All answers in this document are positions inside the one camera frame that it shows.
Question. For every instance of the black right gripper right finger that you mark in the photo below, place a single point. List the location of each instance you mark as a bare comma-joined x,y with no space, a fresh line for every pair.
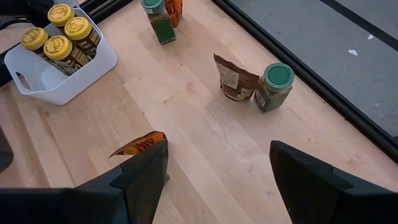
326,199

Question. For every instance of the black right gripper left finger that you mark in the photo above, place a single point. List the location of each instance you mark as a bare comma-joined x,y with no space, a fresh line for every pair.
93,205

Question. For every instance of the orange brown taco mix packet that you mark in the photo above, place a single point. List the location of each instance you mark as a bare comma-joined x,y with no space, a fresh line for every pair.
174,12
136,147
236,79

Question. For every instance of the green lid spice jar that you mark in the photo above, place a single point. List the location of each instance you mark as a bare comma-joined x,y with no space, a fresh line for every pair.
161,28
273,87

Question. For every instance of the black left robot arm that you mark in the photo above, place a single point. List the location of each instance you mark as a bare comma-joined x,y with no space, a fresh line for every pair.
25,12

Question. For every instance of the white plastic bin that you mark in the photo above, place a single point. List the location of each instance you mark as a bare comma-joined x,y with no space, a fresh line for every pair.
62,90

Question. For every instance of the large white floor scrap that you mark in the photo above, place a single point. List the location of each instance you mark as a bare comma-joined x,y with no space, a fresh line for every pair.
353,52

